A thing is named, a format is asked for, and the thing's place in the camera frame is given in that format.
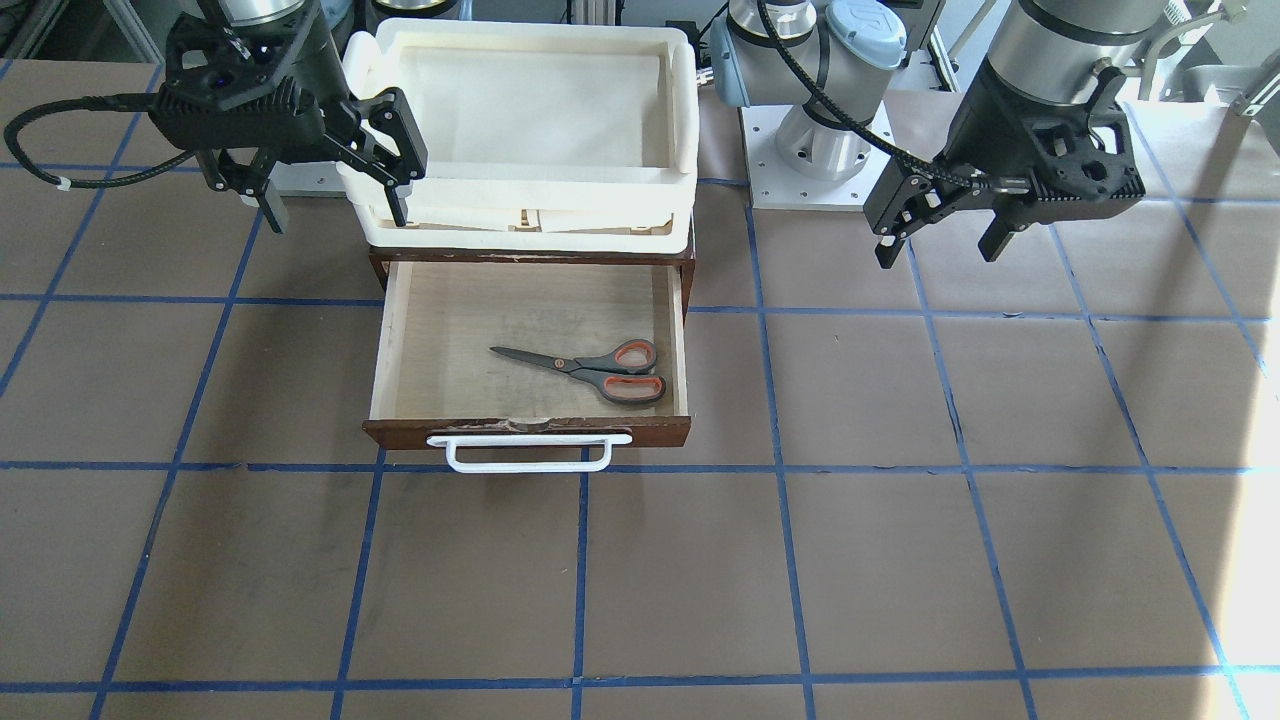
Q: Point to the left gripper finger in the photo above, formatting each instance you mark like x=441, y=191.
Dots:
x=903, y=200
x=1013, y=214

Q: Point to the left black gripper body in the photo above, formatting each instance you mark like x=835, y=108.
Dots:
x=978, y=130

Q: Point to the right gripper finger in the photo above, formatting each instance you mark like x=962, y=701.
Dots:
x=252, y=182
x=390, y=147

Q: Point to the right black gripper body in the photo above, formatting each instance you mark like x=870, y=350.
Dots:
x=318, y=62

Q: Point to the wooden drawer with white handle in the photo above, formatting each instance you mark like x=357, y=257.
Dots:
x=530, y=366

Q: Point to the orange grey scissors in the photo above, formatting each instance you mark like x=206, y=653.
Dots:
x=623, y=376

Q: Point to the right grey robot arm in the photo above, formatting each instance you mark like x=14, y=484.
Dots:
x=251, y=84

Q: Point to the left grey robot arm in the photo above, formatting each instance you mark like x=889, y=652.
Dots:
x=837, y=58

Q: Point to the brown wooden drawer cabinet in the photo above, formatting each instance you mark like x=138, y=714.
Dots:
x=684, y=261

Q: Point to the white plastic tray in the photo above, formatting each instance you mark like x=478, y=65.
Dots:
x=540, y=138

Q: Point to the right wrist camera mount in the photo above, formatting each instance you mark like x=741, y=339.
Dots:
x=203, y=24

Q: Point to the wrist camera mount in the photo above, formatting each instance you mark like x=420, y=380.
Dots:
x=1078, y=161
x=203, y=24

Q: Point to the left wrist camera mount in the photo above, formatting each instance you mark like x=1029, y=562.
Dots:
x=1078, y=161

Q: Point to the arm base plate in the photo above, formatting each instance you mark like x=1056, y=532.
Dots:
x=797, y=163

